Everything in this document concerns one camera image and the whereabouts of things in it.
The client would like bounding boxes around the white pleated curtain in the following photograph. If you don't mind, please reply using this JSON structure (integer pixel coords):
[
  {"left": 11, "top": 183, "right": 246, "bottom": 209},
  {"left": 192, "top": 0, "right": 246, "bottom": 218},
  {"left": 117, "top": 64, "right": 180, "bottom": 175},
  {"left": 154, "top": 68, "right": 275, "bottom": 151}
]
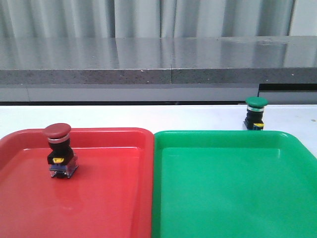
[{"left": 0, "top": 0, "right": 317, "bottom": 38}]

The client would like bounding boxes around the red mushroom push button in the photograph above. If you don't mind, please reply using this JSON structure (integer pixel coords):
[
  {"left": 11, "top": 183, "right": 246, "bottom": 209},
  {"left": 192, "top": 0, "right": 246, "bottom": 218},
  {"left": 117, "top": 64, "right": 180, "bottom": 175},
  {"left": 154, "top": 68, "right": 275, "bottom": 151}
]
[{"left": 43, "top": 123, "right": 78, "bottom": 179}]

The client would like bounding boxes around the red plastic tray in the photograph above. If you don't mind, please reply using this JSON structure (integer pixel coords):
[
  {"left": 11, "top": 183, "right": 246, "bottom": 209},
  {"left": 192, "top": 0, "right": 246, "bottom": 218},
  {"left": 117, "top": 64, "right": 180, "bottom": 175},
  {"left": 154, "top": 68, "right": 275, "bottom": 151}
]
[{"left": 0, "top": 128, "right": 154, "bottom": 238}]

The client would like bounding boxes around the green plastic tray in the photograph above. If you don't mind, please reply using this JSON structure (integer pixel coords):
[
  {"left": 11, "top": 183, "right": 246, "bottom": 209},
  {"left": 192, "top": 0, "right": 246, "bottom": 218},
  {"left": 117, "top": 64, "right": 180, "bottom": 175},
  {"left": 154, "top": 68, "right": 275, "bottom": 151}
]
[{"left": 152, "top": 130, "right": 317, "bottom": 238}]

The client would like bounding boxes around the grey granite counter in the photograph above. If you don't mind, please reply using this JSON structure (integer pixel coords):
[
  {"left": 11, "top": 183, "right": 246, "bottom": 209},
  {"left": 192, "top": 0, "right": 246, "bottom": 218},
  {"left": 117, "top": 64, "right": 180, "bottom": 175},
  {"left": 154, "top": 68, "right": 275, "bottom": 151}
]
[{"left": 0, "top": 36, "right": 317, "bottom": 105}]

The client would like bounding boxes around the green mushroom push button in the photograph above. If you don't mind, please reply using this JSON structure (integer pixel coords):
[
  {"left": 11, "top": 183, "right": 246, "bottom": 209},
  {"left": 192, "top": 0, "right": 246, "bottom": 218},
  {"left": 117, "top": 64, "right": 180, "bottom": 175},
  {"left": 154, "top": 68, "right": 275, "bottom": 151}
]
[{"left": 244, "top": 97, "right": 268, "bottom": 130}]

